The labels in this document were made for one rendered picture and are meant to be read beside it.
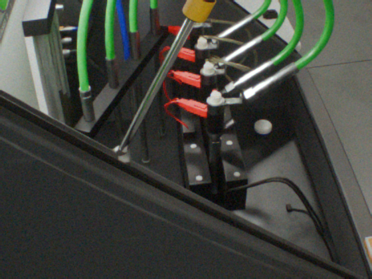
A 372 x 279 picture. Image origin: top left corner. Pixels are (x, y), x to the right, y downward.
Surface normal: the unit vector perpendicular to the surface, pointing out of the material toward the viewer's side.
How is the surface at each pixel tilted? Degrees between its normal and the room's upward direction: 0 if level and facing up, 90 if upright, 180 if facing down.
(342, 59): 0
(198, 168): 0
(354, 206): 0
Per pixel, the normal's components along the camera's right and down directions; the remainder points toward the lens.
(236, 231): 0.66, -0.60
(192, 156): -0.02, -0.73
